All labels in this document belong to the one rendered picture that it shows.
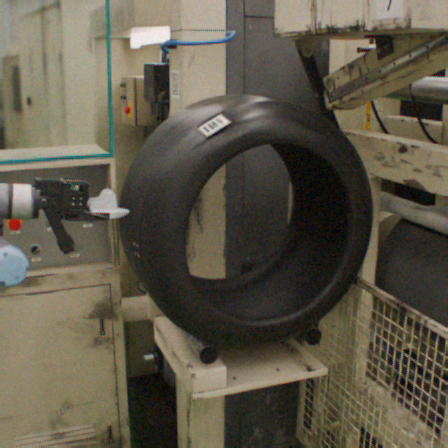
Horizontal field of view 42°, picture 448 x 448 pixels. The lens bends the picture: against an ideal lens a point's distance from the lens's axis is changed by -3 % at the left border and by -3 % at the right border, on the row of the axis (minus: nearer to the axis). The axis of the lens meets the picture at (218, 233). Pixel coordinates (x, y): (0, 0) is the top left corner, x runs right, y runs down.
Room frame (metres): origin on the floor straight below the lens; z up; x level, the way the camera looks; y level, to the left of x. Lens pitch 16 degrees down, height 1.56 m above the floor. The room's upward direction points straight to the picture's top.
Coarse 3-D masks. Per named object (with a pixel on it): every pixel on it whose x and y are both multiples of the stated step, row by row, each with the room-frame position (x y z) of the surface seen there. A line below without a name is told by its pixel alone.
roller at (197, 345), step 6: (180, 330) 1.43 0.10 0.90; (186, 336) 1.38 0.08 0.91; (192, 336) 1.36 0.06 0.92; (192, 342) 1.34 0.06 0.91; (198, 342) 1.32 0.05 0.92; (204, 342) 1.31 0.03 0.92; (192, 348) 1.34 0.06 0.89; (198, 348) 1.30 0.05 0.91; (204, 348) 1.29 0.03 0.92; (210, 348) 1.29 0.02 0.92; (198, 354) 1.29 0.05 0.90; (204, 354) 1.28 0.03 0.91; (210, 354) 1.29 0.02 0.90; (216, 354) 1.29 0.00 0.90; (204, 360) 1.28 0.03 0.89; (210, 360) 1.29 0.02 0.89
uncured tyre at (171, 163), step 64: (192, 128) 1.29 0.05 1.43; (256, 128) 1.28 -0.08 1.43; (320, 128) 1.34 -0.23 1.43; (128, 192) 1.36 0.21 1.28; (192, 192) 1.23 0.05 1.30; (320, 192) 1.63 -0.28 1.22; (128, 256) 1.37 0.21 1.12; (320, 256) 1.58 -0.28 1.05; (192, 320) 1.24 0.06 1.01; (256, 320) 1.30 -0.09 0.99; (320, 320) 1.39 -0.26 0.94
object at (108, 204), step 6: (108, 192) 1.28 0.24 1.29; (108, 198) 1.28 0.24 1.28; (114, 198) 1.28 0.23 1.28; (90, 204) 1.26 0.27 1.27; (96, 204) 1.27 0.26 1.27; (102, 204) 1.27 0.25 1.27; (108, 204) 1.28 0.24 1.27; (114, 204) 1.28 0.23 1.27; (90, 210) 1.26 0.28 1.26; (96, 210) 1.27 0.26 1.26; (102, 210) 1.28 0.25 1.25; (108, 210) 1.27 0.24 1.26; (114, 210) 1.28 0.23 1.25; (120, 210) 1.30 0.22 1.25; (114, 216) 1.27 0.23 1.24; (120, 216) 1.29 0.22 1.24
